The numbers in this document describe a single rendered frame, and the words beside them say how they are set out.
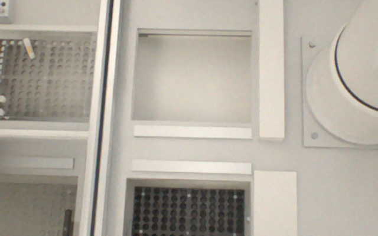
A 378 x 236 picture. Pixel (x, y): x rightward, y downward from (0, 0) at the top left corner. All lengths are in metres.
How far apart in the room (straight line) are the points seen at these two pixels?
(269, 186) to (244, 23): 0.34
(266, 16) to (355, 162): 0.34
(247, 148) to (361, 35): 0.35
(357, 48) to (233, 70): 0.44
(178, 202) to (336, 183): 0.31
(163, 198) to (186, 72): 0.30
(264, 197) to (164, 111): 0.32
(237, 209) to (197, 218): 0.08
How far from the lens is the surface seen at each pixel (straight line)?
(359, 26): 0.78
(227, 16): 1.08
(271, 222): 0.97
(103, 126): 0.98
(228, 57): 1.17
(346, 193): 1.01
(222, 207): 1.06
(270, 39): 1.03
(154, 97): 1.14
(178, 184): 1.09
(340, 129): 0.99
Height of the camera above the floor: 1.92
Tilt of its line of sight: 75 degrees down
